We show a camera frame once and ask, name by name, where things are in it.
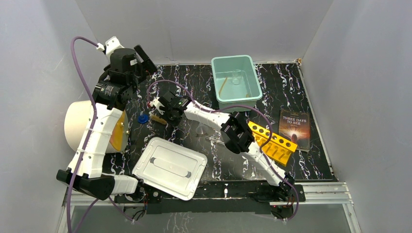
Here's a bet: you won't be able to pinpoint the clear glass beaker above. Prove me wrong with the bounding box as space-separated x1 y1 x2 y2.
232 69 242 85

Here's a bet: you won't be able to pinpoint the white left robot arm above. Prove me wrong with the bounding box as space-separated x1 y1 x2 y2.
56 45 157 202

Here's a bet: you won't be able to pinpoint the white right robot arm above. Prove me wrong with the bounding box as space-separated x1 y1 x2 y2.
148 92 300 203

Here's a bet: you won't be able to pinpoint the blue capped glass tube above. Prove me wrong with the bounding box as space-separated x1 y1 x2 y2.
137 100 150 124

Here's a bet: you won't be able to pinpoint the clear plastic funnel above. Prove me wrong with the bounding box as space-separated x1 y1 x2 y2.
195 125 208 136

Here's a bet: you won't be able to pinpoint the clear glass test tube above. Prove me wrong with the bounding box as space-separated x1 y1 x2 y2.
205 136 224 145

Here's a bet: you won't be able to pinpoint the white bin lid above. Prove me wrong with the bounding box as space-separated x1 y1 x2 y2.
132 137 207 201

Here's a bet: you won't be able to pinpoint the mint green plastic bin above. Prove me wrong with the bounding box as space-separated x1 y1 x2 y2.
211 55 262 113

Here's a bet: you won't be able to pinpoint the white drum orange face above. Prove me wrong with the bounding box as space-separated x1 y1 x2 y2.
64 100 129 153

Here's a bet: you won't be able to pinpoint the yellow test tube rack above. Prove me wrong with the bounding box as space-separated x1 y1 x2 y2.
248 121 297 166

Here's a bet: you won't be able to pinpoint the dark book three days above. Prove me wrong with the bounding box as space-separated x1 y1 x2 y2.
278 110 310 152

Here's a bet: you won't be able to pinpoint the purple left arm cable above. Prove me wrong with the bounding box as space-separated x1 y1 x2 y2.
66 36 136 233

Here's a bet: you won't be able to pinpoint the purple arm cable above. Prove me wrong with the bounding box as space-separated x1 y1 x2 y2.
66 36 136 233
146 80 300 222

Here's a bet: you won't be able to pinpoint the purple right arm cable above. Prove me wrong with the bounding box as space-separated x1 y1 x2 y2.
146 80 300 222

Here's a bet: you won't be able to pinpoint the aluminium frame rail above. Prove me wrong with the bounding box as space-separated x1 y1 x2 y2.
69 181 361 233

